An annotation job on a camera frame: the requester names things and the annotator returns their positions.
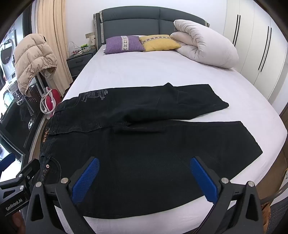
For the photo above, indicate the white wardrobe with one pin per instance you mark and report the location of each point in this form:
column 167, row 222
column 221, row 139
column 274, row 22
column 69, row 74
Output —
column 254, row 33

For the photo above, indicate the folded white duvet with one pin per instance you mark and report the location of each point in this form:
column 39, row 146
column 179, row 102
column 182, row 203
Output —
column 207, row 42

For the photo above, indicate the dark studded chair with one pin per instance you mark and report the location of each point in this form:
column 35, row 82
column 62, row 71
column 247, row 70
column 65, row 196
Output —
column 33, row 96

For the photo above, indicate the bed with white sheet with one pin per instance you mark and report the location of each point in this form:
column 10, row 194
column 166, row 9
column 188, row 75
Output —
column 146, row 67

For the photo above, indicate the black denim pants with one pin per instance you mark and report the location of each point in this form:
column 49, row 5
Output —
column 146, row 146

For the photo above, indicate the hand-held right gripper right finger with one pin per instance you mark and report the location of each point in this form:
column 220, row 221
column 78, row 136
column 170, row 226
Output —
column 203, row 180

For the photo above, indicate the dark grey nightstand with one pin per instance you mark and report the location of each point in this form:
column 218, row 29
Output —
column 78, row 63

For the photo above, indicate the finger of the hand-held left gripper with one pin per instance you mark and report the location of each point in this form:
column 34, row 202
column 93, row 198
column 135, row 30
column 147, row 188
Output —
column 5, row 163
column 30, row 168

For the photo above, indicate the grey upholstered headboard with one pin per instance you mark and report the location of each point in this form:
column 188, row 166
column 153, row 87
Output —
column 135, row 22

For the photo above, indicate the beige puffer jacket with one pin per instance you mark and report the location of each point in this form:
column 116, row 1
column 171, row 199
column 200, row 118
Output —
column 31, row 58

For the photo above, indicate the small green item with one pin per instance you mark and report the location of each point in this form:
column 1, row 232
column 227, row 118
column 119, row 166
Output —
column 85, row 46

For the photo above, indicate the beige curtain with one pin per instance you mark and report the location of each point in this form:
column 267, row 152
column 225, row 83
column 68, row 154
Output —
column 51, row 29

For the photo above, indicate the yellow pillow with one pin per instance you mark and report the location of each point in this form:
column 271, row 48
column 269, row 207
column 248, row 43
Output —
column 157, row 43

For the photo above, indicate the red bag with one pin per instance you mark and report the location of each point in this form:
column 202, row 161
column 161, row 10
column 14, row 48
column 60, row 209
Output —
column 55, row 96

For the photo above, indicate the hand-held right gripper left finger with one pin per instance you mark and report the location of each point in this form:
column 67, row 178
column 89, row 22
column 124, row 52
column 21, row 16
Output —
column 85, row 181

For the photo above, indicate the purple pillow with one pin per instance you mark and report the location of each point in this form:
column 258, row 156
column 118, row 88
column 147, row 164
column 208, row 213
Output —
column 123, row 45

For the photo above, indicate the grey mesh chair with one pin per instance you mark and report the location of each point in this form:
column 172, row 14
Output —
column 277, row 216

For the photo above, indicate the white washing machine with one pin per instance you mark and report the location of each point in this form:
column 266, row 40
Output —
column 7, row 56

